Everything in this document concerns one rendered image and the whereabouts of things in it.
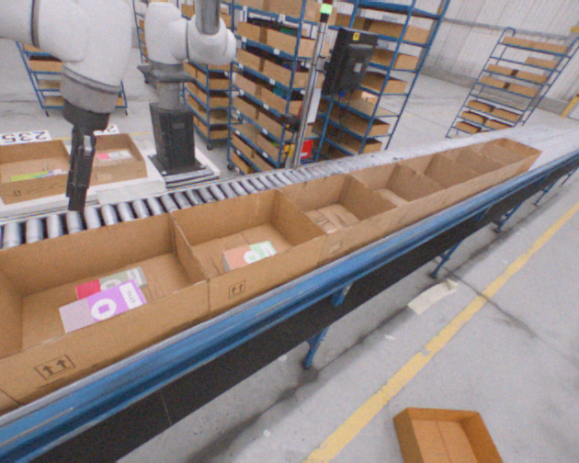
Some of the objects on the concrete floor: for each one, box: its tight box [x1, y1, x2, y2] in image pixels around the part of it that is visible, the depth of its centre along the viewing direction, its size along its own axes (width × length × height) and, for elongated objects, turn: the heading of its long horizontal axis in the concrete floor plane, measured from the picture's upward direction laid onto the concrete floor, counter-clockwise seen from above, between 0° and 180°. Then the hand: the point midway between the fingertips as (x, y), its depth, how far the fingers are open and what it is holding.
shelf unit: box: [445, 27, 579, 140], centre depth 477 cm, size 98×49×196 cm, turn 24°
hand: (75, 192), depth 61 cm, fingers open, 5 cm apart
